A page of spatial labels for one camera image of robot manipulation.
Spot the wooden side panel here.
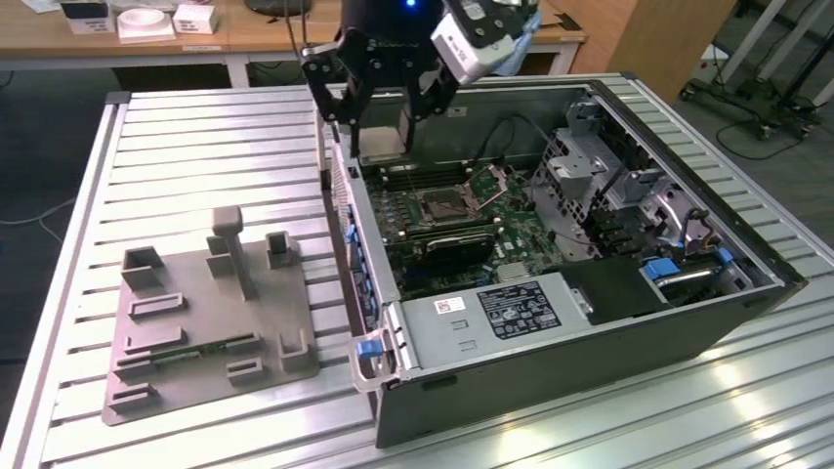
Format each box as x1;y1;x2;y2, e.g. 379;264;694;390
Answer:
588;0;744;104

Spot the black graphics card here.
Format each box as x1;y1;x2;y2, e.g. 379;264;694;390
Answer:
409;229;495;269

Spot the grey parts rack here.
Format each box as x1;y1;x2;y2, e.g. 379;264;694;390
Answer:
100;204;321;427

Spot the small silver heatsink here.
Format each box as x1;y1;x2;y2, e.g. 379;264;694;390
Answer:
498;263;540;283

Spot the silver drive cage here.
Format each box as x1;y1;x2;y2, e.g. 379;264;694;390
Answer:
539;100;659;235

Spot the white printed box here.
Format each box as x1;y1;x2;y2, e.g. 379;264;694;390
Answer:
171;2;221;36

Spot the silver power supply unit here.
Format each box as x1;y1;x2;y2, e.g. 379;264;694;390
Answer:
397;272;598;370

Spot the black open PC case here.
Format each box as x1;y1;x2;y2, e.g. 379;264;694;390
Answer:
316;71;811;449

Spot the hard disk in blue carrier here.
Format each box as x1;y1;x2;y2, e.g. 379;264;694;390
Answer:
640;258;731;307

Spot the green motherboard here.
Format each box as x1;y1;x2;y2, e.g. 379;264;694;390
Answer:
361;160;568;302

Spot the black looped cable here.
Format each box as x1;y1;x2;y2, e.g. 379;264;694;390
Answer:
472;113;555;166

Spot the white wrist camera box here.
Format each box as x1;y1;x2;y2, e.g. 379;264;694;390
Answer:
427;0;530;85

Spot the green RAM stick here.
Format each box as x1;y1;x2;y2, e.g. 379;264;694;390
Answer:
149;340;256;366

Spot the white box with black lid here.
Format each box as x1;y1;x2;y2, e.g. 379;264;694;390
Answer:
60;0;113;36

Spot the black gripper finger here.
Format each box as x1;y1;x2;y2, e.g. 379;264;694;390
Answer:
395;61;463;149
300;28;380;158

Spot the black monitor stand base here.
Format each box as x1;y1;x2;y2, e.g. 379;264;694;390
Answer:
244;0;307;14

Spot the black wheeled stand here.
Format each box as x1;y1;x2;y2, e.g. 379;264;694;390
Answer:
676;0;834;143

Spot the CPU with silver lid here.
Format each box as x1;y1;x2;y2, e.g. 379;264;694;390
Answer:
360;124;411;163

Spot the black plastic shroud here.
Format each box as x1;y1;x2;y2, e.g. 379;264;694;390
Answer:
559;256;674;327

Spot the metal socket cover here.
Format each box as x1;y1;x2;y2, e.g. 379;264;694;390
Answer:
463;163;515;210

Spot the wooden desk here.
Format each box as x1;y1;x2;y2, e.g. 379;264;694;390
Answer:
0;0;591;92

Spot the black RAM slot bank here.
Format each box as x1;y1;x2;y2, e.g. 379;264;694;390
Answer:
373;163;468;190

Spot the white block with round hollow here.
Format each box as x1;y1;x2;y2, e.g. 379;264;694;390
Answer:
115;8;179;46

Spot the white table frame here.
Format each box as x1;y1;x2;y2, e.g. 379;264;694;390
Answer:
719;0;783;94

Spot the CPU socket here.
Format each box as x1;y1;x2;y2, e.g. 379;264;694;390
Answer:
416;188;476;226

